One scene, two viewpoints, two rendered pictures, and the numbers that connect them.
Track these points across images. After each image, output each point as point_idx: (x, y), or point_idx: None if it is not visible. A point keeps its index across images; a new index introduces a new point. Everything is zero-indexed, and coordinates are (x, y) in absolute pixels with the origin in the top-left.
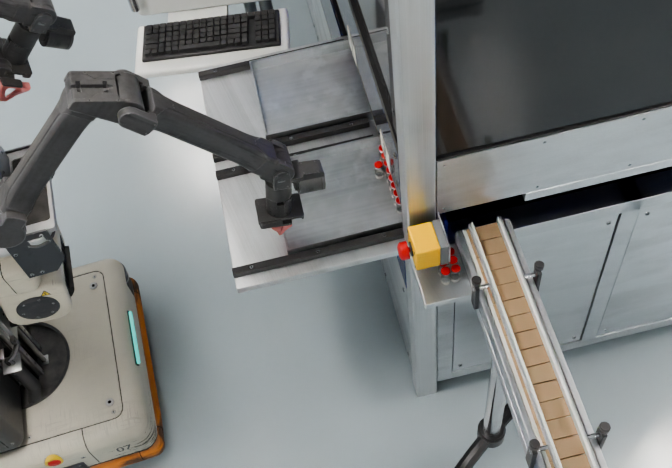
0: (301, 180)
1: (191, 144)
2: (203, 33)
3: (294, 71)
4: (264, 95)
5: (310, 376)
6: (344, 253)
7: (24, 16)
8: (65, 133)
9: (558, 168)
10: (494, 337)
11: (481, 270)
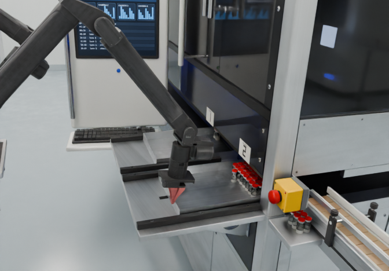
0: (198, 146)
1: (135, 80)
2: (111, 132)
3: (169, 141)
4: (152, 149)
5: None
6: (220, 217)
7: (22, 36)
8: (50, 33)
9: (366, 149)
10: (359, 255)
11: (327, 218)
